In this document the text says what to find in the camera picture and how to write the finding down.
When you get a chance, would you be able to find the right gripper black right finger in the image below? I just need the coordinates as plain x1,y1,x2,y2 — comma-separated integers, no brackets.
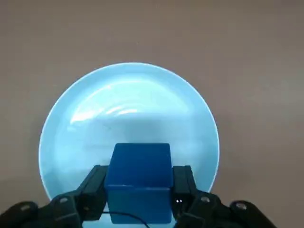
171,165,279,228

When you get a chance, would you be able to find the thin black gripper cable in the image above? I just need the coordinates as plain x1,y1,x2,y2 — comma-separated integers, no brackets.
101,210,150,227

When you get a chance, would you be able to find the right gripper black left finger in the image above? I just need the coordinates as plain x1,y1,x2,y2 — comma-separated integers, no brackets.
0,165,110,228

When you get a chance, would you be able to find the blue cube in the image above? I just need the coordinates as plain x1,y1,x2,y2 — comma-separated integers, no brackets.
104,142,173,225

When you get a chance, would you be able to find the blue plate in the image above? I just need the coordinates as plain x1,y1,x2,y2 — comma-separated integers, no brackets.
38,62,220,225

